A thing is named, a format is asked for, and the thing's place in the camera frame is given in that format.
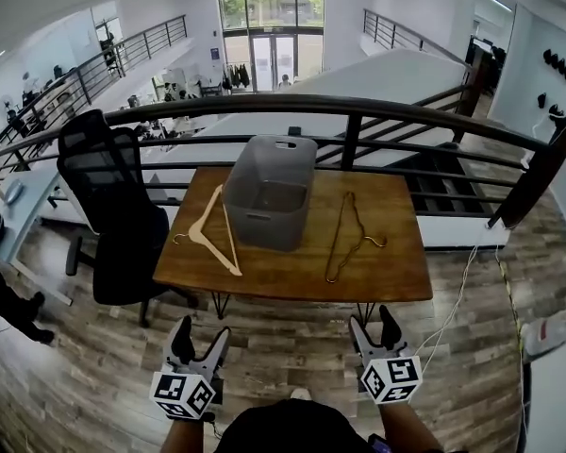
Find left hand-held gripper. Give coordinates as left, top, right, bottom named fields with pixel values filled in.
left=149, top=315, right=232, bottom=422

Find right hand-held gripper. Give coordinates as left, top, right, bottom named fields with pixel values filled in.
left=348, top=304, right=425, bottom=406

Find brown wire hanger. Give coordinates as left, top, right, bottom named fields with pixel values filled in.
left=324, top=191, right=389, bottom=285

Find translucent white plastic bin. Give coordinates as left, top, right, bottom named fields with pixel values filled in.
left=222, top=134, right=319, bottom=253

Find light wooden hanger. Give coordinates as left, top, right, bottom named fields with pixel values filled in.
left=172, top=184, right=244, bottom=277

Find person's left forearm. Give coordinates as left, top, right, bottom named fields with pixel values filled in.
left=158, top=415, right=205, bottom=453

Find person's right forearm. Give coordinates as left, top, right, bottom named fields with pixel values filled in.
left=375, top=401, right=443, bottom=453

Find dark coats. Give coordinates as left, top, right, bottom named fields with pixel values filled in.
left=220, top=61, right=252, bottom=92

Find black hairpin table leg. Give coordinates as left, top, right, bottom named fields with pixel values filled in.
left=356, top=301, right=377, bottom=326
left=209, top=292, right=233, bottom=321

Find black mesh office chair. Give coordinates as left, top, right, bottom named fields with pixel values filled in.
left=56, top=109, right=172, bottom=328

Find person's black shirt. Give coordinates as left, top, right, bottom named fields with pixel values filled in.
left=214, top=397, right=376, bottom=453

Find white plastic bag red print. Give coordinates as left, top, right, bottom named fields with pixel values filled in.
left=518, top=302, right=566, bottom=365

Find dark staircase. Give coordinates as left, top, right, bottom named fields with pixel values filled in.
left=389, top=142, right=506, bottom=219

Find white-legged pale blue table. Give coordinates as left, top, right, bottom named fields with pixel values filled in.
left=0, top=165, right=75, bottom=307

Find grey oval dish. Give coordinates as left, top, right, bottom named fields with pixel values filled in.
left=4, top=179, right=25, bottom=206

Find dark railing with wooden handrail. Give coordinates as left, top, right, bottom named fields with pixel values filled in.
left=0, top=92, right=566, bottom=231

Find black metal mezzanine railing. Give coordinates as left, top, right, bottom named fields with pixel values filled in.
left=0, top=14, right=189, bottom=159
left=362, top=8, right=473, bottom=68

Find white standing fan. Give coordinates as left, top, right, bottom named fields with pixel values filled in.
left=0, top=93, right=21, bottom=118

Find large glass window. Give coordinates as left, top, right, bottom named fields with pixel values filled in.
left=216, top=0, right=326, bottom=94

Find white cable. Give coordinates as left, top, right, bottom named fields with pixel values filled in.
left=413, top=241, right=483, bottom=362

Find group of black wall-hung devices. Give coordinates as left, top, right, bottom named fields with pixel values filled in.
left=536, top=47, right=566, bottom=125

